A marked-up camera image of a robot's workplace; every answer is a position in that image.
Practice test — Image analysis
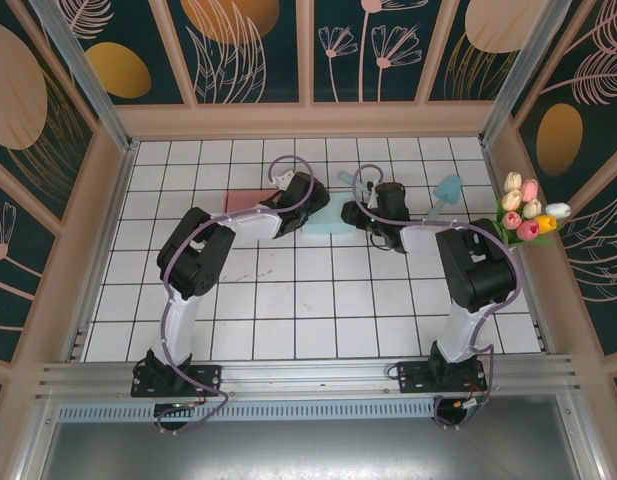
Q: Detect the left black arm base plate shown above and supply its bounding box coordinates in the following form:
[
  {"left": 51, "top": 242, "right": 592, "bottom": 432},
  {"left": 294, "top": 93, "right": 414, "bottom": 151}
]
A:
[{"left": 130, "top": 363, "right": 224, "bottom": 399}]

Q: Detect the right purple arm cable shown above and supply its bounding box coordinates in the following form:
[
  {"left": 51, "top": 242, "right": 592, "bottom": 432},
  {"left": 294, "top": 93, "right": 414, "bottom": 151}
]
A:
[{"left": 350, "top": 164, "right": 524, "bottom": 430}]

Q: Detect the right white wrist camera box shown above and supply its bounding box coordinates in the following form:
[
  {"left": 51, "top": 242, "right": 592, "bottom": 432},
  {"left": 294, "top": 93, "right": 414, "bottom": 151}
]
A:
[{"left": 363, "top": 175, "right": 384, "bottom": 209}]

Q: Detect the light blue toy garden fork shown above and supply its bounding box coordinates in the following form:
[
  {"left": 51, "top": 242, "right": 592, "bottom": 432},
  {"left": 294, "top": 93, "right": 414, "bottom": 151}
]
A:
[{"left": 337, "top": 171, "right": 375, "bottom": 194}]

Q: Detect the light blue toy shovel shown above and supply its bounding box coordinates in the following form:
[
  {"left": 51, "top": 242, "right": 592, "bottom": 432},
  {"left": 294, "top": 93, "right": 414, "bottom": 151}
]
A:
[{"left": 429, "top": 174, "right": 463, "bottom": 219}]

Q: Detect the artificial tulip bouquet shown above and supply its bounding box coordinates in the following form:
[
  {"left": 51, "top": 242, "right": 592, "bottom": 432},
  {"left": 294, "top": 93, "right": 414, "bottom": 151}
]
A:
[{"left": 490, "top": 171, "right": 573, "bottom": 250}]

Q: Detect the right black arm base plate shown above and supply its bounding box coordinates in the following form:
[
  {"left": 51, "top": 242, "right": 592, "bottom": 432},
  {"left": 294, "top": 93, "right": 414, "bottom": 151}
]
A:
[{"left": 396, "top": 358, "right": 489, "bottom": 396}]

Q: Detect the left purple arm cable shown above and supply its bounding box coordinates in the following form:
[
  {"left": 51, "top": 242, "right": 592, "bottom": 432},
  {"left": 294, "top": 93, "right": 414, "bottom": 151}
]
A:
[{"left": 160, "top": 154, "right": 318, "bottom": 435}]

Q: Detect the aluminium corner post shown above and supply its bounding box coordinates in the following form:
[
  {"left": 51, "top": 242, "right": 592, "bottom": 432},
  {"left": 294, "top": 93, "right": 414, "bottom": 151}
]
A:
[
  {"left": 27, "top": 0, "right": 140, "bottom": 154},
  {"left": 479, "top": 0, "right": 574, "bottom": 147}
]

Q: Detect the aluminium mounting rail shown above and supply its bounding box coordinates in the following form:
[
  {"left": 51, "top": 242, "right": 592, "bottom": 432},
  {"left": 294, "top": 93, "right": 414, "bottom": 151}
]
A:
[{"left": 34, "top": 353, "right": 583, "bottom": 404}]

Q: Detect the grey slotted cable duct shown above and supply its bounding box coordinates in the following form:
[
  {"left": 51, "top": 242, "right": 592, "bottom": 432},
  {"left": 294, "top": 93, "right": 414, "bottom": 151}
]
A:
[{"left": 54, "top": 402, "right": 439, "bottom": 422}]

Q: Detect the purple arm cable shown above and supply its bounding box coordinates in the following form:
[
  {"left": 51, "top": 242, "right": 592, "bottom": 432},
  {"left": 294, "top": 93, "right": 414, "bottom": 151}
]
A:
[
  {"left": 160, "top": 154, "right": 318, "bottom": 435},
  {"left": 350, "top": 164, "right": 524, "bottom": 430}
]

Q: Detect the pink cloth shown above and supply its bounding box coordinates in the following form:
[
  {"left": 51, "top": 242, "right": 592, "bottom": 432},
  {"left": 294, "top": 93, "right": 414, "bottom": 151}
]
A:
[{"left": 222, "top": 188, "right": 278, "bottom": 215}]

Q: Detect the small circuit board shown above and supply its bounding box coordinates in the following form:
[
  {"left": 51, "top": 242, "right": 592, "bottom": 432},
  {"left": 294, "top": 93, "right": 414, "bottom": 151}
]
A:
[
  {"left": 457, "top": 394, "right": 490, "bottom": 419},
  {"left": 154, "top": 401, "right": 199, "bottom": 419}
]

